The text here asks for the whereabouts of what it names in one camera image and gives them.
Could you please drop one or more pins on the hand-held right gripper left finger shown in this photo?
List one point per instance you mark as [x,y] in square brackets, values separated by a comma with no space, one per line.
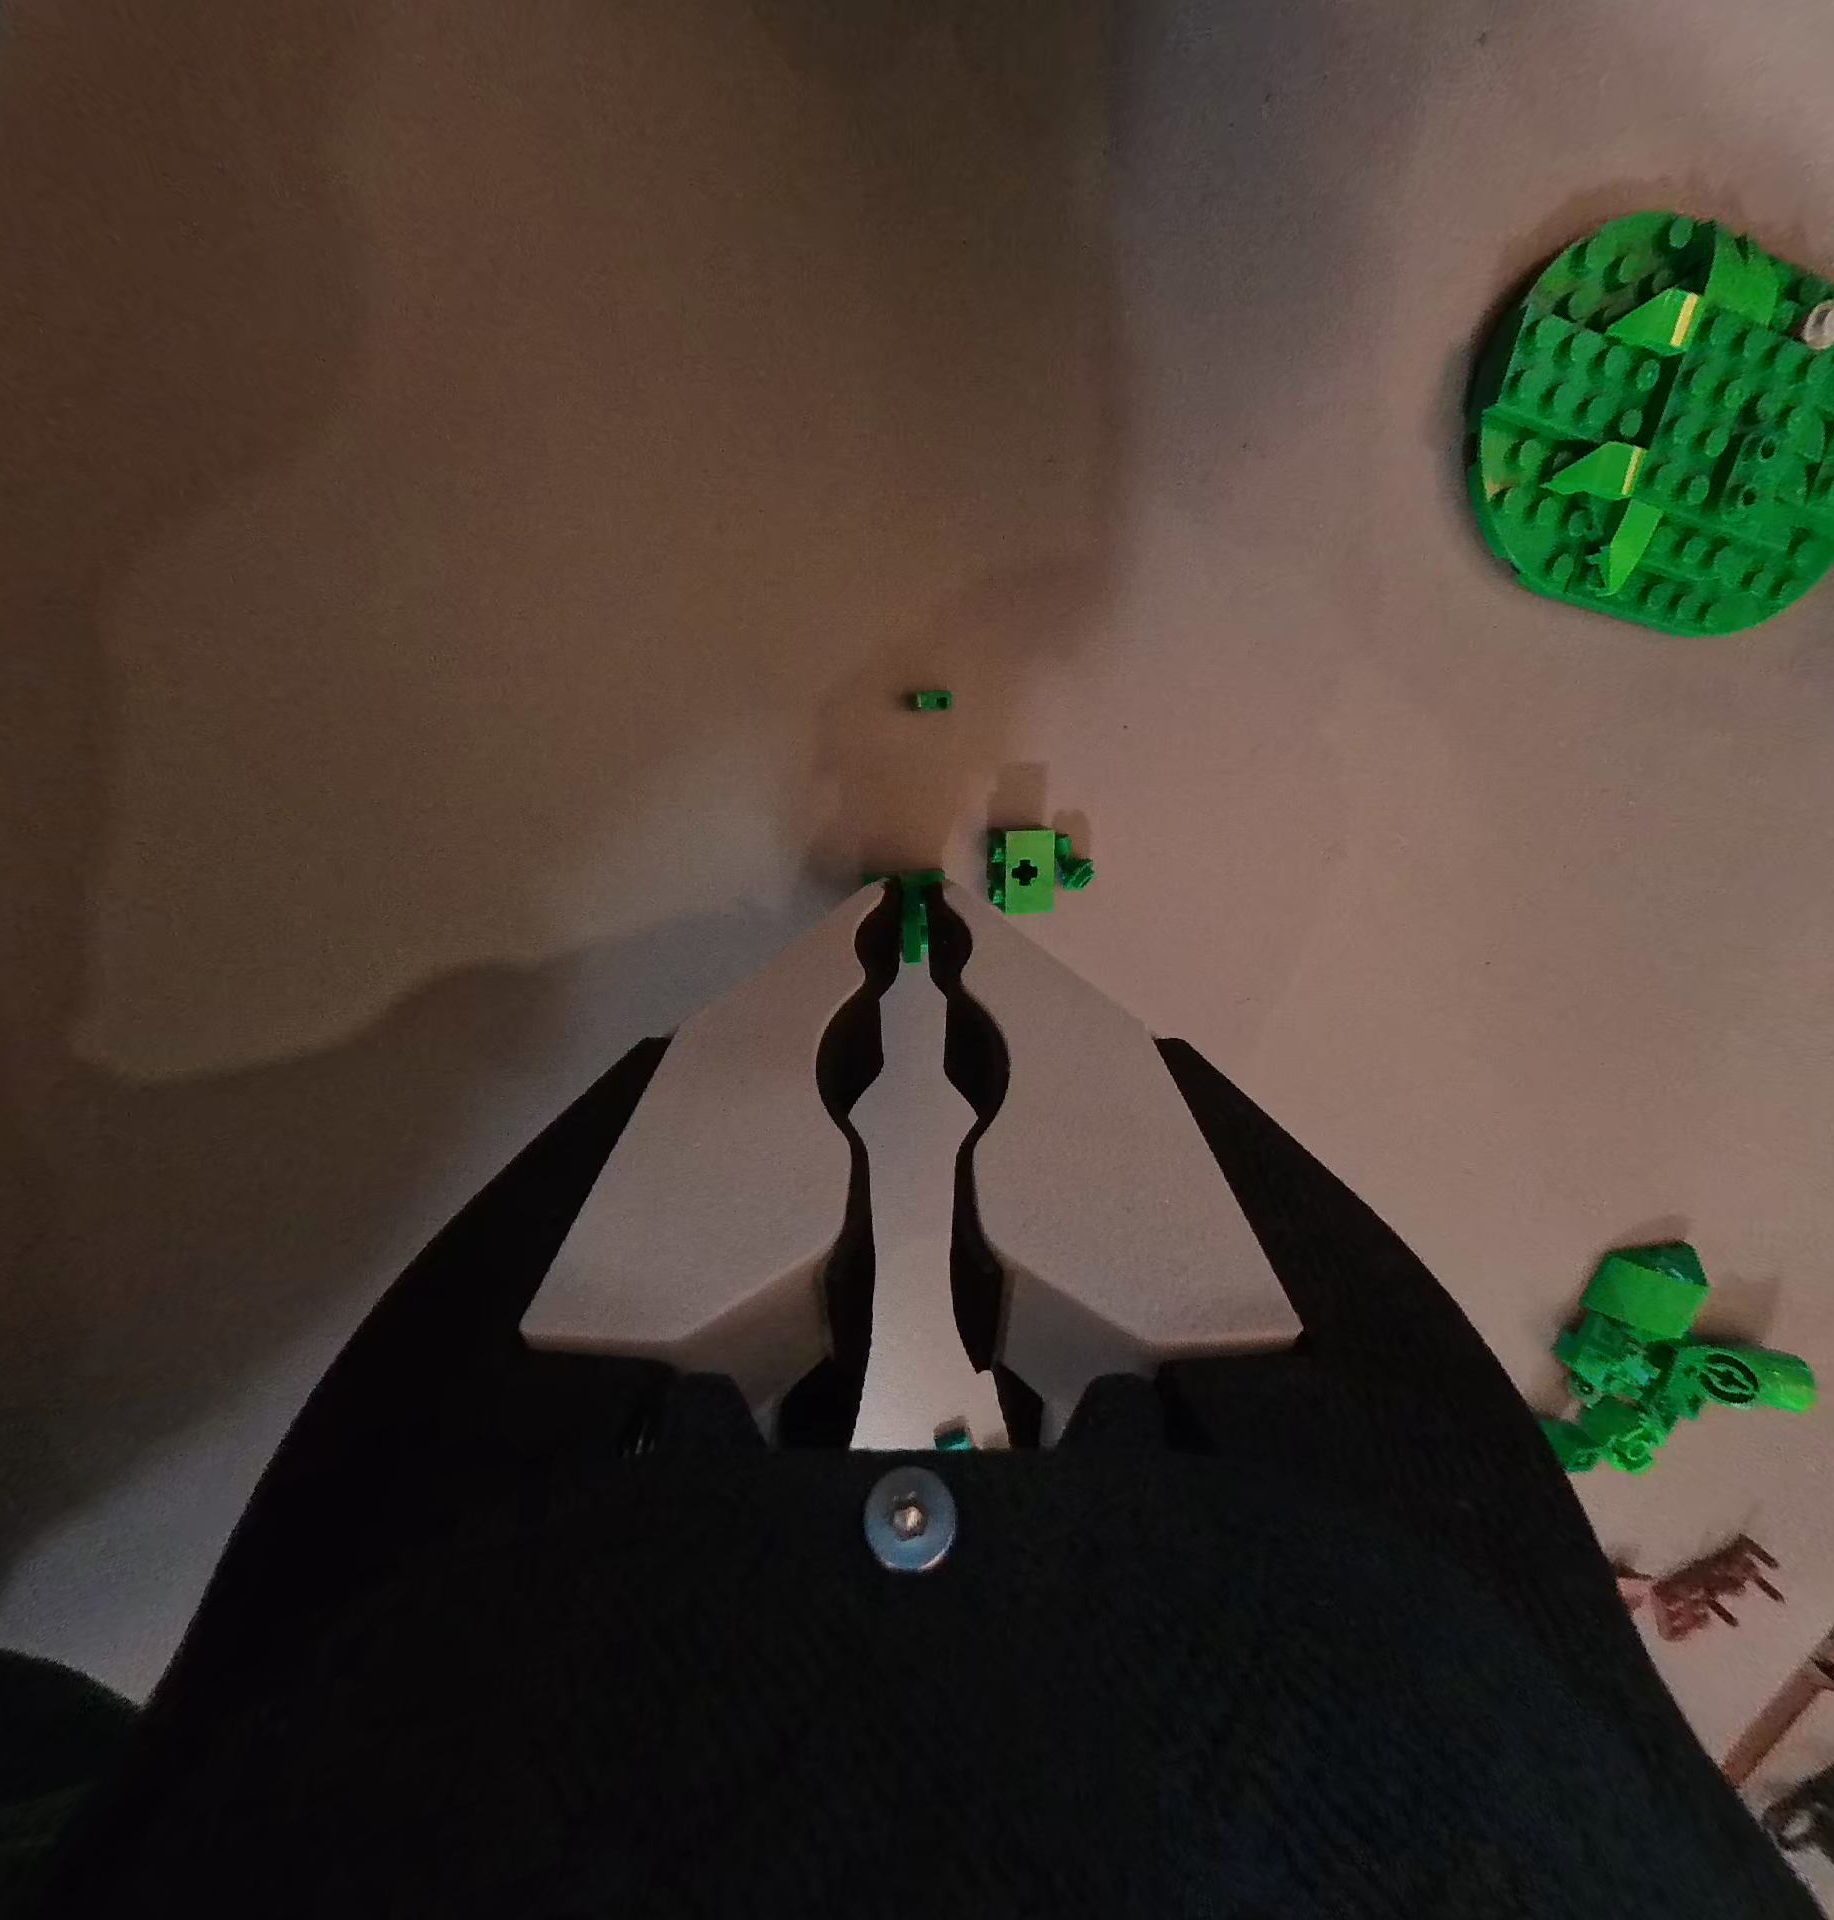
[708,1201]

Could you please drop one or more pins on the green lego parts cluster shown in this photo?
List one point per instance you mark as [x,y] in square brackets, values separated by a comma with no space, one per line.
[1653,1351]

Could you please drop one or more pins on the thin green lego piece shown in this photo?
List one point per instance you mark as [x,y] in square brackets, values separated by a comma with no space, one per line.
[912,923]

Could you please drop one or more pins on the brown lego pieces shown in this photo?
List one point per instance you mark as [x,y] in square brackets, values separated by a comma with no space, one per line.
[1703,1590]

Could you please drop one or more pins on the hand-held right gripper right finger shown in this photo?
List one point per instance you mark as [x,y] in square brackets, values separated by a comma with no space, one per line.
[1128,1215]

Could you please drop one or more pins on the green lego brick with cross hole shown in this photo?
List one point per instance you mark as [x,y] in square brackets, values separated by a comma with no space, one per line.
[1025,872]

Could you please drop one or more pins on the round green lego plate assembly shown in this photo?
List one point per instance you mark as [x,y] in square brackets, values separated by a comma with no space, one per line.
[1668,435]

